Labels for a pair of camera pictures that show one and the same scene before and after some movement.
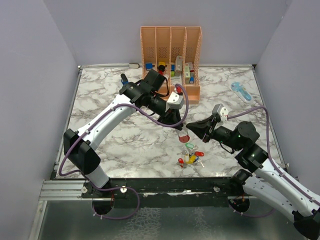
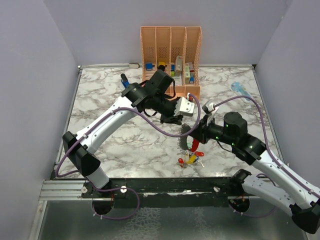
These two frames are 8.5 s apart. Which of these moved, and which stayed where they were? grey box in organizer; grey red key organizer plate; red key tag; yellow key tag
Moved: grey red key organizer plate
Stayed: yellow key tag; red key tag; grey box in organizer
